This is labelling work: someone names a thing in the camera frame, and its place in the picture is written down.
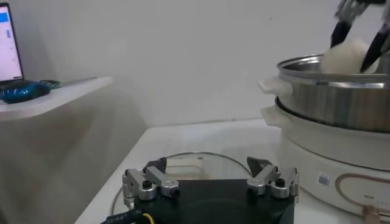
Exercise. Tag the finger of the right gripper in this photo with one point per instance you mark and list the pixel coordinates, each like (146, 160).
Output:
(341, 32)
(376, 45)

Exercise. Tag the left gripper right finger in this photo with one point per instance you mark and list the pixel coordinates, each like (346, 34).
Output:
(263, 179)

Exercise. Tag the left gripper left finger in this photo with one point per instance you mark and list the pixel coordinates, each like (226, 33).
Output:
(161, 181)

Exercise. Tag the white steamed baozi bun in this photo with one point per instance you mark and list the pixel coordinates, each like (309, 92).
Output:
(347, 58)

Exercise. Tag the stainless steel steamer basket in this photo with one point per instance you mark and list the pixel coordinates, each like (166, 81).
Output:
(335, 103)

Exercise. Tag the cream electric cooker base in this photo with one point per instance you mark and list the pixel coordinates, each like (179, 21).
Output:
(320, 152)

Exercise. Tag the white side table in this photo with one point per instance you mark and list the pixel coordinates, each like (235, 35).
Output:
(61, 97)

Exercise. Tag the blue black computer mouse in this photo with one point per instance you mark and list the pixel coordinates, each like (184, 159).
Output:
(26, 92)

